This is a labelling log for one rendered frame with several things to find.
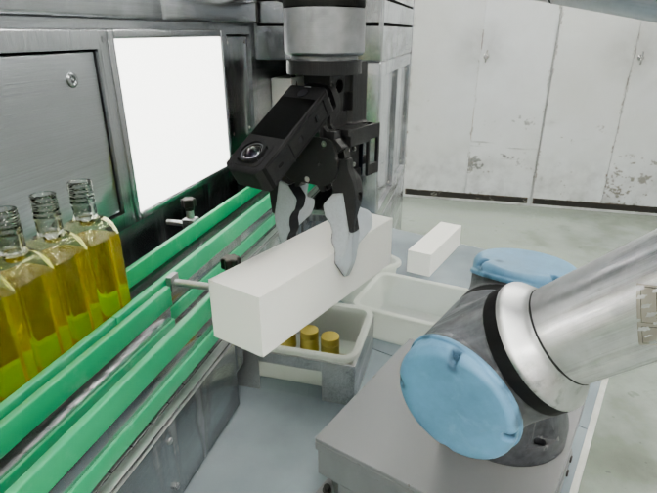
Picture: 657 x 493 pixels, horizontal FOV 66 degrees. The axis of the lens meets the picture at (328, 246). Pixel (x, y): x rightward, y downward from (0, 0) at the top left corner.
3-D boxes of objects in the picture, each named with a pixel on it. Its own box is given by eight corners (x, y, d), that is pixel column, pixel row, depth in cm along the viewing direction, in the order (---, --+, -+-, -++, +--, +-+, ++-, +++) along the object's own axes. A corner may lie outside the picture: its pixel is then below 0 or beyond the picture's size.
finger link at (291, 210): (317, 246, 60) (335, 177, 55) (285, 264, 56) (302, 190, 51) (296, 235, 61) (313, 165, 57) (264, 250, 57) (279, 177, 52)
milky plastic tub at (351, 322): (266, 330, 103) (263, 291, 100) (373, 345, 98) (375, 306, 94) (229, 381, 88) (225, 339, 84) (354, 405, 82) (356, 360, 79)
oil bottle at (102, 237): (109, 340, 77) (82, 207, 69) (141, 345, 76) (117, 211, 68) (83, 362, 72) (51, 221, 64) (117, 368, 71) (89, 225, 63)
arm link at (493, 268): (577, 349, 62) (598, 248, 57) (548, 410, 52) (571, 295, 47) (482, 320, 69) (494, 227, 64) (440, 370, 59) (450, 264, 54)
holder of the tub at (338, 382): (241, 328, 105) (239, 294, 101) (372, 348, 98) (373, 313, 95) (201, 379, 89) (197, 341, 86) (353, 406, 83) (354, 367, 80)
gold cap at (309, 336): (321, 345, 95) (321, 325, 94) (316, 356, 92) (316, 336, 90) (302, 342, 96) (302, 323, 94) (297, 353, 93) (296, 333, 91)
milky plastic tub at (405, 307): (378, 303, 117) (380, 269, 113) (477, 327, 107) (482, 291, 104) (347, 341, 102) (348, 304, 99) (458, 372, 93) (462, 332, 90)
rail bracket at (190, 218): (176, 252, 109) (168, 193, 104) (205, 255, 107) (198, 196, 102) (166, 260, 105) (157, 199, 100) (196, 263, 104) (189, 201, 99)
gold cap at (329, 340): (341, 351, 93) (341, 332, 92) (337, 363, 90) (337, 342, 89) (323, 349, 94) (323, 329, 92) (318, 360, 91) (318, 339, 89)
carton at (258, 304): (390, 263, 63) (392, 217, 61) (262, 357, 45) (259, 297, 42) (349, 251, 66) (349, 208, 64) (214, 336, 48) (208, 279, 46)
